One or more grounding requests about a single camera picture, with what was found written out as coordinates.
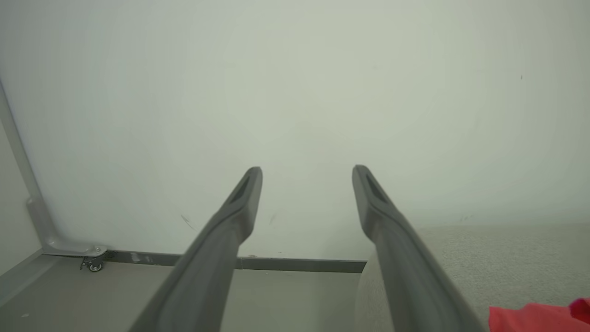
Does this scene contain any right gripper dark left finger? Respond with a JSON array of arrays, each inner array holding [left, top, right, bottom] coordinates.
[[129, 166, 263, 332]]

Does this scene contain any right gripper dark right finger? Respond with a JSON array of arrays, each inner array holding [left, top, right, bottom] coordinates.
[[352, 165, 487, 332]]

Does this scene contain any red and white garment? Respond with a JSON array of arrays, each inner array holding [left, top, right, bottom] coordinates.
[[489, 297, 590, 332]]

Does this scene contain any black skirting strip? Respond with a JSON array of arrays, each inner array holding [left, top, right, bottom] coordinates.
[[104, 250, 368, 273]]

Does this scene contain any small black caster wheel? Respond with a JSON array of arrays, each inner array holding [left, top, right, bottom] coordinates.
[[80, 256, 105, 273]]

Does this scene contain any grey metal partition frame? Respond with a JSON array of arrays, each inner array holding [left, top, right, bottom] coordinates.
[[0, 78, 107, 259]]

